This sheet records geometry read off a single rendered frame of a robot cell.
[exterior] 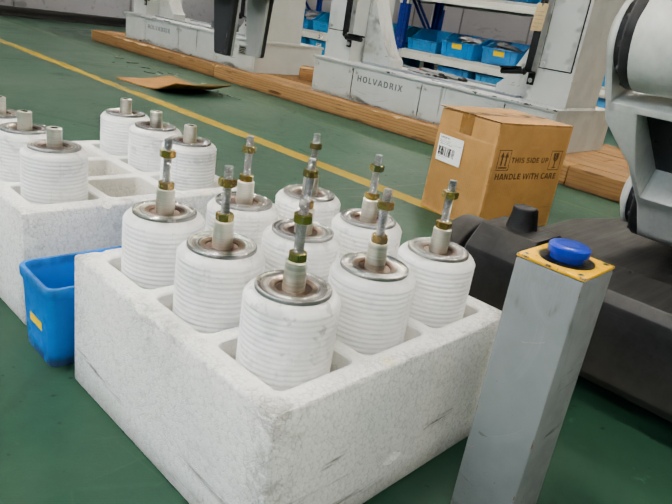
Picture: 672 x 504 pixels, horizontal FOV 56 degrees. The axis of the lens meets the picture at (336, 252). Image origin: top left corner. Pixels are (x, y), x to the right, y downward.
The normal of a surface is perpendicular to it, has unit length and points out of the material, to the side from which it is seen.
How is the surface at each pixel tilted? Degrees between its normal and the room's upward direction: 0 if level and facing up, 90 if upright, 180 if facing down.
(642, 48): 104
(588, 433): 0
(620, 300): 46
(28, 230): 90
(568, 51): 90
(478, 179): 90
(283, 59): 90
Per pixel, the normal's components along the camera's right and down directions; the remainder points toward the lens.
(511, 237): -0.40, -0.54
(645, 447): 0.15, -0.92
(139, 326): -0.70, 0.15
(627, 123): -0.66, 0.65
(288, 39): 0.69, 0.35
